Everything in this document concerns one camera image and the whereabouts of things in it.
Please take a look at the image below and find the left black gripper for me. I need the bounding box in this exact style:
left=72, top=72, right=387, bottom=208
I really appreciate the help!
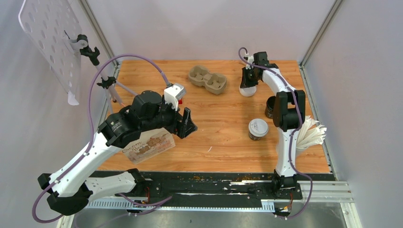
left=141, top=95, right=199, bottom=139

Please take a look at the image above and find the white plastic cup lid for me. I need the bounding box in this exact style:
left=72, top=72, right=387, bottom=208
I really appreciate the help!
left=248, top=118, right=269, bottom=137

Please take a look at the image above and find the dark brown plastic cup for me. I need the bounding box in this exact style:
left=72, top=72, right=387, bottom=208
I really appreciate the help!
left=248, top=132, right=262, bottom=141

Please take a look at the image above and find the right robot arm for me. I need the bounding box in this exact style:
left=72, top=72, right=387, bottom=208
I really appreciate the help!
left=239, top=52, right=306, bottom=199

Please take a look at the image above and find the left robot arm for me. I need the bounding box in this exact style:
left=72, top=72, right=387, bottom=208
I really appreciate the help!
left=38, top=85, right=197, bottom=216

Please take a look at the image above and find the stack of white lids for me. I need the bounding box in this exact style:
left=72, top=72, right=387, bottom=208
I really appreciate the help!
left=239, top=86, right=257, bottom=97

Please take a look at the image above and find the cardboard cup carrier tray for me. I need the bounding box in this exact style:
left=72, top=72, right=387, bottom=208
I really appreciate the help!
left=188, top=65, right=227, bottom=95

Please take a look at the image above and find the white paper bakery bag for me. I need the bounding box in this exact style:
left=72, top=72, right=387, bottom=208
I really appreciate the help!
left=122, top=128, right=176, bottom=164

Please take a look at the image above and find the wrapped white straws bundle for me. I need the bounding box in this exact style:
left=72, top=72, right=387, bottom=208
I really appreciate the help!
left=296, top=116, right=327, bottom=148

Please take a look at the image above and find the tripod stand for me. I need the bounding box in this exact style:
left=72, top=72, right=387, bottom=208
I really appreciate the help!
left=64, top=30, right=136, bottom=113

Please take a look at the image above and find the white straw holder cup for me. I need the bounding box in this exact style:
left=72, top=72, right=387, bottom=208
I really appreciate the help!
left=295, top=147, right=307, bottom=157

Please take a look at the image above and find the perforated white panel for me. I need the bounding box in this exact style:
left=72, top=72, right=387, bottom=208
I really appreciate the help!
left=18, top=0, right=86, bottom=106

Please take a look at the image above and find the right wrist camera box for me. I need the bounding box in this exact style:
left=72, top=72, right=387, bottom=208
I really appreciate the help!
left=244, top=51, right=269, bottom=68

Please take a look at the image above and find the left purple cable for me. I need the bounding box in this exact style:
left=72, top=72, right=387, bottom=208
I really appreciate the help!
left=31, top=54, right=172, bottom=224

